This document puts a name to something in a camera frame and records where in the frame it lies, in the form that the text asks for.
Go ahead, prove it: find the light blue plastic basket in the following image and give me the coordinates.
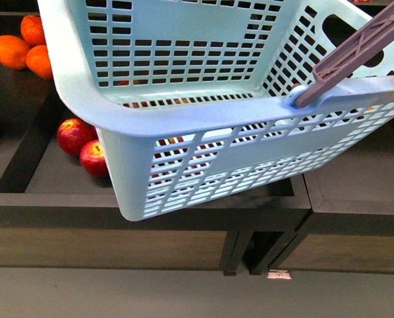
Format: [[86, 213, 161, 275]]
[[38, 1, 394, 221]]

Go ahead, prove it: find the red apple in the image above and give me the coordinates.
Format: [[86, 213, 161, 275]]
[[57, 118, 95, 157], [79, 140, 109, 178]]

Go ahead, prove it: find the black fruit display shelf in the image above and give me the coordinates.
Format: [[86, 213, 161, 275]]
[[0, 11, 394, 278]]

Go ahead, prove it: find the orange fruit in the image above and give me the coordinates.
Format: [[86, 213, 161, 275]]
[[0, 35, 31, 71], [26, 45, 54, 80], [21, 15, 46, 46]]

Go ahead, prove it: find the brown basket handle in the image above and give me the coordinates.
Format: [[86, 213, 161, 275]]
[[295, 1, 394, 108]]

